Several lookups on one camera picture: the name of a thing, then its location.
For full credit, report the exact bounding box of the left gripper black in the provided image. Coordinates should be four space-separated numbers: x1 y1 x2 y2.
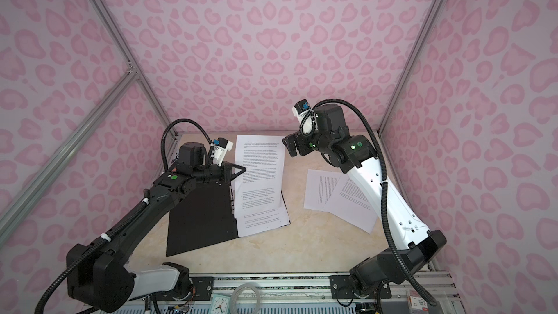
194 160 246 185

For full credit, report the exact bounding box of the printed paper sheet corner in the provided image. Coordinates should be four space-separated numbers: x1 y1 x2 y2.
233 135 285 217

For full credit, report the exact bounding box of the grey and black file folder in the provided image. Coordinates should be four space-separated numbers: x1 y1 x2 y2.
165 178 291 257

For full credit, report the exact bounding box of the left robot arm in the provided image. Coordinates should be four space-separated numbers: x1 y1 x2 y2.
66 138 237 313

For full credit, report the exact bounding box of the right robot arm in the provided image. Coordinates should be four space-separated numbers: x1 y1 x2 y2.
283 99 447 306

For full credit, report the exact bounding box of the clear tube loop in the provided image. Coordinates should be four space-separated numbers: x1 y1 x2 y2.
229 282 262 314

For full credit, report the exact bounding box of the small teal clock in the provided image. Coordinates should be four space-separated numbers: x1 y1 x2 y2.
209 294 230 314

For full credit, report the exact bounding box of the red white label box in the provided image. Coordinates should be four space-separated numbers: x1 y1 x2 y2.
407 291 430 314

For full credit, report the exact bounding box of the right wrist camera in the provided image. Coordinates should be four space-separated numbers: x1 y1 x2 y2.
292 99 316 137

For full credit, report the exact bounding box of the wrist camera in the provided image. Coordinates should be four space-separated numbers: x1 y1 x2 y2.
210 138 234 167
292 99 316 137

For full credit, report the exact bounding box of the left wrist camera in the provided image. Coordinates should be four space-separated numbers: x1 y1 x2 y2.
210 138 234 167

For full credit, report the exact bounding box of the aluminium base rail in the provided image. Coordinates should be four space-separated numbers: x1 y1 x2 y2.
126 271 465 314

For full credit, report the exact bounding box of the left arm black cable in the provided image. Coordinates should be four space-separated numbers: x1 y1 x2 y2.
33 118 214 314

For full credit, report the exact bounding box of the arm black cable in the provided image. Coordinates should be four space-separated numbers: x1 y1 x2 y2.
311 98 438 307
33 118 214 314

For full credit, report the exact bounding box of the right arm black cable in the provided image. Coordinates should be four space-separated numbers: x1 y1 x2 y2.
311 98 438 307

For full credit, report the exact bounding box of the aluminium diagonal frame bar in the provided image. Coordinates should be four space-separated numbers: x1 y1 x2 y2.
1 68 137 245

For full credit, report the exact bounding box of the aluminium corner post right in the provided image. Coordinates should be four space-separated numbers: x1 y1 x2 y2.
378 0 447 137

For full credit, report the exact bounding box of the aluminium corner post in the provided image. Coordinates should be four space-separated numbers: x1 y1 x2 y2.
89 0 171 126
378 0 447 137

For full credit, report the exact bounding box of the aluminium corner post left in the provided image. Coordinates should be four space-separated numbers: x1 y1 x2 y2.
89 0 171 126

